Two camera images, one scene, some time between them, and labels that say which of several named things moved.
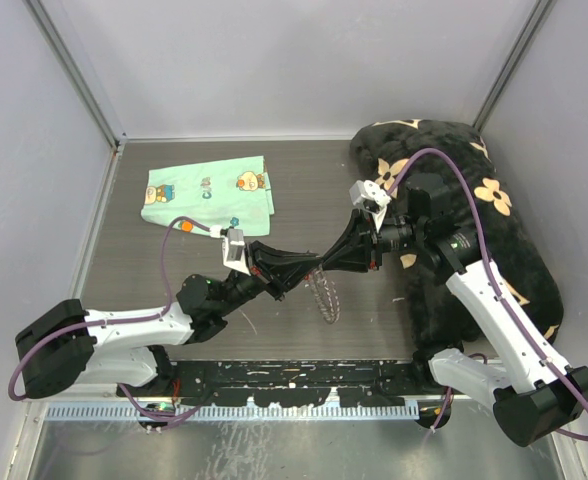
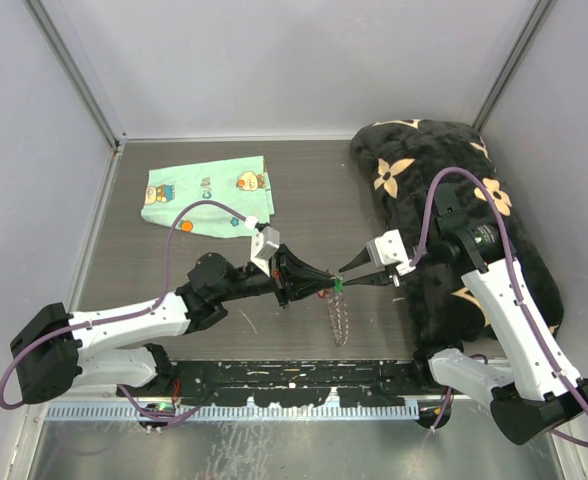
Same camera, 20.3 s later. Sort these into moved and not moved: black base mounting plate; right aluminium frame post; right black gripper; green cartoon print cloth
Moved: right black gripper
Not moved: right aluminium frame post; green cartoon print cloth; black base mounting plate
